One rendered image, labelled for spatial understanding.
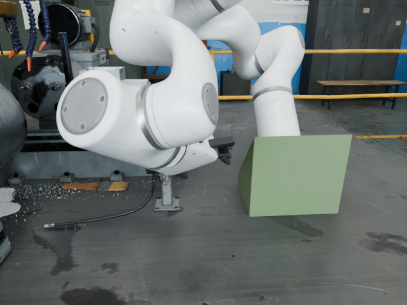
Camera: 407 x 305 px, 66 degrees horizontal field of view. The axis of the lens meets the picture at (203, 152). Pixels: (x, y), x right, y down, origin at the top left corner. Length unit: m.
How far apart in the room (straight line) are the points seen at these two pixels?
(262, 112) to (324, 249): 0.40
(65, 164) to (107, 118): 0.81
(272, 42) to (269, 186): 0.45
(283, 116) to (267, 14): 5.45
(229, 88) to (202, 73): 5.42
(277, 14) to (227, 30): 5.53
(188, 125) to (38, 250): 0.58
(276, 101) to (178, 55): 0.59
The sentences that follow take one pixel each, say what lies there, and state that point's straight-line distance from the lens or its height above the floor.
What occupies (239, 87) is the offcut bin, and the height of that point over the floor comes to 0.27.
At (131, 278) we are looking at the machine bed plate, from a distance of 0.69.
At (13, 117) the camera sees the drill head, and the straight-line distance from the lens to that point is 0.89.
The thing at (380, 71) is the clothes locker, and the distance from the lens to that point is 6.74.
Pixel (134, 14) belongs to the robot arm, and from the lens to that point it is 0.45.
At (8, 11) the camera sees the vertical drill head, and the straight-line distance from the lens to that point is 1.12.
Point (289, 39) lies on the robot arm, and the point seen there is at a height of 1.23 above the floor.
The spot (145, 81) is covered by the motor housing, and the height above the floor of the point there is 1.11.
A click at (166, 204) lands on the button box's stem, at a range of 0.89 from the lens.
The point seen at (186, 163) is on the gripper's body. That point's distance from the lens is 0.49.
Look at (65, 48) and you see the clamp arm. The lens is 1.22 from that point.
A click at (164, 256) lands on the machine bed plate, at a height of 0.80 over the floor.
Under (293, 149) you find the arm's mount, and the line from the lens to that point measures 0.80.
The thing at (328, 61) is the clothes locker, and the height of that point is 0.71.
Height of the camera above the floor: 1.26
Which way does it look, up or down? 22 degrees down
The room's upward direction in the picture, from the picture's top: straight up
